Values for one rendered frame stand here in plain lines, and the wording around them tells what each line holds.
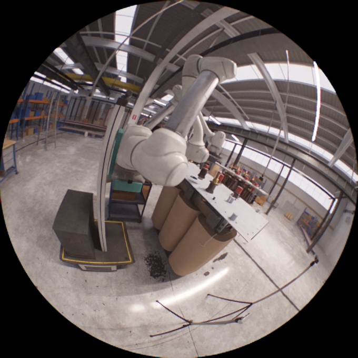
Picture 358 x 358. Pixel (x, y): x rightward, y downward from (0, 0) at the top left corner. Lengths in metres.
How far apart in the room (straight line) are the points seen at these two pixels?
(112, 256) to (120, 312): 0.77
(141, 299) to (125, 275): 0.40
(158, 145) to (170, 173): 0.11
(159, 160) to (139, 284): 1.58
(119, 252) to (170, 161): 1.31
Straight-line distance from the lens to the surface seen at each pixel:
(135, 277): 1.72
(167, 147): 0.37
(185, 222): 1.32
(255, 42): 3.48
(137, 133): 0.52
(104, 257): 1.46
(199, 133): 0.66
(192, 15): 5.91
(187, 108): 0.45
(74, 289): 1.76
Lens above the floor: 1.66
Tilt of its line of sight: 18 degrees down
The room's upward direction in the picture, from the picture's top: 24 degrees clockwise
